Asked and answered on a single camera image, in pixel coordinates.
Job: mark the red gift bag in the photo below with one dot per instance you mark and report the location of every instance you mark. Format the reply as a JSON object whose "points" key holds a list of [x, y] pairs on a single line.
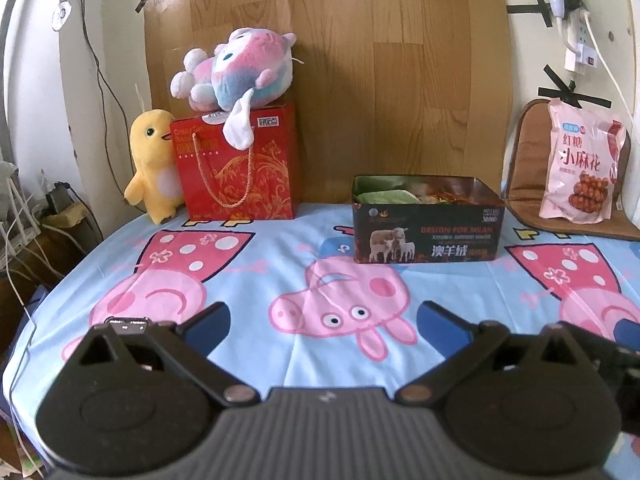
{"points": [[260, 175]]}

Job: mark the green snack packet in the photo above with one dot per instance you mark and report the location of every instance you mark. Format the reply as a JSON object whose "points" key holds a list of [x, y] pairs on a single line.
{"points": [[387, 196]]}

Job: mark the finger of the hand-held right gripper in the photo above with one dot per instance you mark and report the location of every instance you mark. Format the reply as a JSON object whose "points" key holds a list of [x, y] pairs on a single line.
{"points": [[612, 360]]}

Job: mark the white round wall fixture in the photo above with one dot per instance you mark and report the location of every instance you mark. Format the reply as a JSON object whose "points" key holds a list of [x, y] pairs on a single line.
{"points": [[62, 14]]}

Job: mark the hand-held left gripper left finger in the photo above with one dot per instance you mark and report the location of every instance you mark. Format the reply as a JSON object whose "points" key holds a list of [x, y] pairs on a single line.
{"points": [[210, 322]]}

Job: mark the orange snack packet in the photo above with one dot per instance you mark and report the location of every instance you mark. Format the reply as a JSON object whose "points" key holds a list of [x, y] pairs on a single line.
{"points": [[445, 192]]}

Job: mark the blue cartoon printed bed sheet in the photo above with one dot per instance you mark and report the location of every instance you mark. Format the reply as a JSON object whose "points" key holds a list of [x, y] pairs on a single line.
{"points": [[280, 260]]}

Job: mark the dark tin box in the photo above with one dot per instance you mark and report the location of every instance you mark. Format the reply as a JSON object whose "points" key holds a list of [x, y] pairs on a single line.
{"points": [[430, 240]]}

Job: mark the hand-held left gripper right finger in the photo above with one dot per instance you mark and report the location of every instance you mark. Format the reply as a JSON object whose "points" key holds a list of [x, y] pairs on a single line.
{"points": [[440, 321]]}

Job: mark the pastel plush toy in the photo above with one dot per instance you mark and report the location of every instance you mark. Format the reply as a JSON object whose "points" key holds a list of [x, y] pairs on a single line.
{"points": [[240, 70]]}

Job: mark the yellow duck plush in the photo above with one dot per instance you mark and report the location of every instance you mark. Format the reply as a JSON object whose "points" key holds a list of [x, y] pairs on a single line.
{"points": [[150, 160]]}

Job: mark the brown seat cushion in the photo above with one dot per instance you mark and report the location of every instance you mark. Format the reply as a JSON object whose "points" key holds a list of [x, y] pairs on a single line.
{"points": [[525, 180]]}

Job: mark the wooden board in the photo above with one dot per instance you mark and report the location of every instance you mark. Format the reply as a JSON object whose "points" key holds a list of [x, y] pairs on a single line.
{"points": [[375, 85]]}

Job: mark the large pink snack bag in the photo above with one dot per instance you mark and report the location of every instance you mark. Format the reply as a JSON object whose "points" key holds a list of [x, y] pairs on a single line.
{"points": [[582, 160]]}

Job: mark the white power strip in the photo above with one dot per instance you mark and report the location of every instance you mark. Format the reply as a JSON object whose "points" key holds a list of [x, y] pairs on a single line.
{"points": [[580, 30]]}

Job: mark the yellowish small box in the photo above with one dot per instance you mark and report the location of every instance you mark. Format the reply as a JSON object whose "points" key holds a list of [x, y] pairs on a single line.
{"points": [[62, 214]]}

